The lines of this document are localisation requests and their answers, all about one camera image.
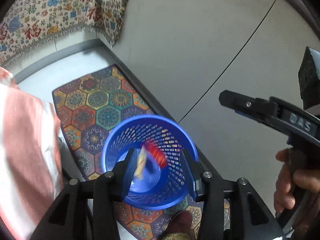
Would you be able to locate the red snack wrapper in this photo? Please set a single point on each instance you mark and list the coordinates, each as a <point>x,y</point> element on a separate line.
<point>157,155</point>

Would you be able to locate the orange white striped tablecloth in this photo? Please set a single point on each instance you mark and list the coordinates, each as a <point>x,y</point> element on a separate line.
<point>31,170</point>

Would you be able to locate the red fuzzy slipper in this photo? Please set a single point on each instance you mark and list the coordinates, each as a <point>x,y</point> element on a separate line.
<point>179,226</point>

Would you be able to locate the person's right hand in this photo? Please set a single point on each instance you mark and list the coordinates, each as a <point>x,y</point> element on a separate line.
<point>284,199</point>

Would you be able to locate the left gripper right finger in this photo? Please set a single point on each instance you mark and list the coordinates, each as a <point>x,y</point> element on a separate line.
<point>204,186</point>

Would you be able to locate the colourful hexagon floor mat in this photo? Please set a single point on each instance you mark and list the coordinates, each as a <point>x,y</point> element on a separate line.
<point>89,108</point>

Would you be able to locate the patterned fu character cloth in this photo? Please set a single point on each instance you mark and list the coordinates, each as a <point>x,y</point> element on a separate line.
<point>28,24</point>

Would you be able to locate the blue plastic trash basket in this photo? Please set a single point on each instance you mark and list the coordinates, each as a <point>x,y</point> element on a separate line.
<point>160,187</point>

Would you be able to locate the yellow white snack wrapper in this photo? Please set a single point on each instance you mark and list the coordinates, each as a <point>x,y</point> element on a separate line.
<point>141,162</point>

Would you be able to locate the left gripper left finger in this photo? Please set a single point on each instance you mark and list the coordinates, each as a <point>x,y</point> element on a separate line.
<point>112,186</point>

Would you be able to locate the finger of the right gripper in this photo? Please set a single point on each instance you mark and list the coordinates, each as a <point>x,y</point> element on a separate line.
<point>254,108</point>

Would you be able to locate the black camera box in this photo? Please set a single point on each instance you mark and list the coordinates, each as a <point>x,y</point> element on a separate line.
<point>308,77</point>

